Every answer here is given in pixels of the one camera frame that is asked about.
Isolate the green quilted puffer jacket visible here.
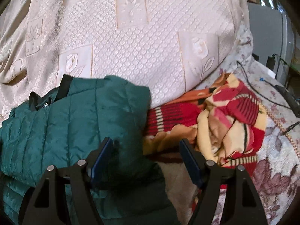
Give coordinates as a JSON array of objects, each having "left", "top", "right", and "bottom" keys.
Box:
[{"left": 1, "top": 75, "right": 179, "bottom": 224}]

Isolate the floral leaf bedspread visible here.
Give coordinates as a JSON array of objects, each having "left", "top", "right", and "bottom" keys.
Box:
[{"left": 196, "top": 23, "right": 299, "bottom": 224}]

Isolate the red orange yellow blanket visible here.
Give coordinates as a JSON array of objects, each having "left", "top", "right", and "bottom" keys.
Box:
[{"left": 142, "top": 73, "right": 267, "bottom": 175}]

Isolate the black power strip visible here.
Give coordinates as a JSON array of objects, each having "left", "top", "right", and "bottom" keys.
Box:
[{"left": 274, "top": 85, "right": 299, "bottom": 118}]

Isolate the grey cabinet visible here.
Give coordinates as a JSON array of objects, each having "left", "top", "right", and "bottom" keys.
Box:
[{"left": 248, "top": 3, "right": 295, "bottom": 84}]

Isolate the beige embossed quilt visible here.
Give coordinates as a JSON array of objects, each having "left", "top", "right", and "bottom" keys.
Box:
[{"left": 1, "top": 0, "right": 249, "bottom": 120}]

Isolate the black cable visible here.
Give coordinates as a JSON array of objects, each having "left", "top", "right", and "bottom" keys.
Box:
[{"left": 236, "top": 60, "right": 291, "bottom": 109}]

